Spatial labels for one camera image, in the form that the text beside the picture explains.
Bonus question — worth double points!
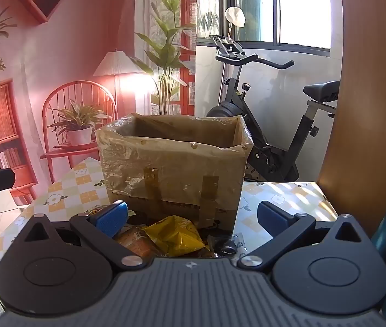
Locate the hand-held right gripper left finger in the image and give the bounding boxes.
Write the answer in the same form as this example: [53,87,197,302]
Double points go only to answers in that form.
[22,202,154,274]

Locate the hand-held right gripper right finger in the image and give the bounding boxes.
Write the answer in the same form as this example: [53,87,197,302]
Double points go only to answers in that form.
[237,201,363,274]

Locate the orange snack packet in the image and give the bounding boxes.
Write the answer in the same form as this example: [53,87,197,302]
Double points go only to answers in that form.
[116,226,161,259]

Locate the plastic-lined cardboard box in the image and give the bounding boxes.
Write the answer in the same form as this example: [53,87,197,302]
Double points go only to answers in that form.
[95,113,254,235]

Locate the checked floral tablecloth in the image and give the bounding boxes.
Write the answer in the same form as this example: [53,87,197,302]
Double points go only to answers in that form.
[0,157,339,274]

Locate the black snack packet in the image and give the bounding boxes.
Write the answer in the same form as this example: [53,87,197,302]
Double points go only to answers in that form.
[208,233,238,259]

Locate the yellow chip bag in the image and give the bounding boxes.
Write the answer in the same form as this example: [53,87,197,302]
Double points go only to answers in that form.
[143,215,210,258]

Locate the black exercise bike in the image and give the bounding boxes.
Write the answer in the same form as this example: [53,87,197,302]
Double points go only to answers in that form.
[205,35,341,182]

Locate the wooden board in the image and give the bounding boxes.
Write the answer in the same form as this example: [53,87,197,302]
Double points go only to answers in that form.
[316,0,386,238]

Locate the white cap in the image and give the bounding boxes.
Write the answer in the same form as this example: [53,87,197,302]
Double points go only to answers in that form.
[225,6,247,27]

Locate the window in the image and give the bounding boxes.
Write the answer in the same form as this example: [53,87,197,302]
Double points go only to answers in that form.
[196,0,337,58]

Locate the printed room wall backdrop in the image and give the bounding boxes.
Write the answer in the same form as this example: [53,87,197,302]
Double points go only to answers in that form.
[0,0,198,208]

